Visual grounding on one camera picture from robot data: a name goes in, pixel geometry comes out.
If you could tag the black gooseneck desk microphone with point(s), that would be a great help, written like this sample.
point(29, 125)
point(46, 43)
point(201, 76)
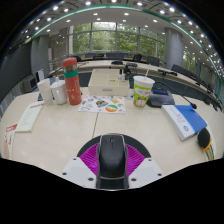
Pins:
point(160, 98)

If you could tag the blue and white book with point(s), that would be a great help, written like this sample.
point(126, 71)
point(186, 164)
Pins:
point(183, 121)

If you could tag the white sheet with red heading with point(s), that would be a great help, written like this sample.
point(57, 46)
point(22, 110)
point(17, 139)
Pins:
point(30, 116)

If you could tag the red and white booklet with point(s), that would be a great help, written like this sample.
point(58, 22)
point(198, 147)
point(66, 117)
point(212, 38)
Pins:
point(10, 140)

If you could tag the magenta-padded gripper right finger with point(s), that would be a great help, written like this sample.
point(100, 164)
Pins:
point(135, 159)

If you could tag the curved long conference desk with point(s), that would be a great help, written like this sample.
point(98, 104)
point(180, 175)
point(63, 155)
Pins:
point(100, 64)

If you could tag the colourful sticker sheet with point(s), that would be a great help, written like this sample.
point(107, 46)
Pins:
point(101, 105)

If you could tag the red thermos bottle green band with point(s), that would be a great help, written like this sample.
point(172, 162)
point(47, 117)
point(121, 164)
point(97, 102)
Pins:
point(72, 86)

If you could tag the group of ceiling lights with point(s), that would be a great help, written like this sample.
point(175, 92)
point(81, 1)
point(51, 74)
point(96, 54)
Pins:
point(126, 14)

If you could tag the white cardboard box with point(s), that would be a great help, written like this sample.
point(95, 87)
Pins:
point(108, 86)

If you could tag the green printed paper cup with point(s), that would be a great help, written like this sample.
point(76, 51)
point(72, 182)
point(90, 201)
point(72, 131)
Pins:
point(142, 91)

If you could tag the white lidded ceramic mug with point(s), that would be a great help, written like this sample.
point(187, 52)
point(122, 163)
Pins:
point(60, 93)

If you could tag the stacked white paper cups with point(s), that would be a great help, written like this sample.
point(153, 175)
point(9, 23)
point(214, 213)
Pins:
point(45, 92)

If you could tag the handheld microphone black foam head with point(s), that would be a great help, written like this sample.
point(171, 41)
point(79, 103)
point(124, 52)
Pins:
point(203, 137)

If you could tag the grey box appliance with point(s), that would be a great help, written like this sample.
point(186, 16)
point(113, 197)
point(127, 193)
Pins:
point(30, 84)

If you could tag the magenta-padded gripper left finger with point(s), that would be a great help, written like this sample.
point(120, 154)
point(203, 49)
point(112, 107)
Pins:
point(88, 158)

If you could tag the group of dark office chairs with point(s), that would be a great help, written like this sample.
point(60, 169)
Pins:
point(153, 60)

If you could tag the black computer mouse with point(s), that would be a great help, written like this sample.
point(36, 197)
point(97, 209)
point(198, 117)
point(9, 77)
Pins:
point(112, 156)

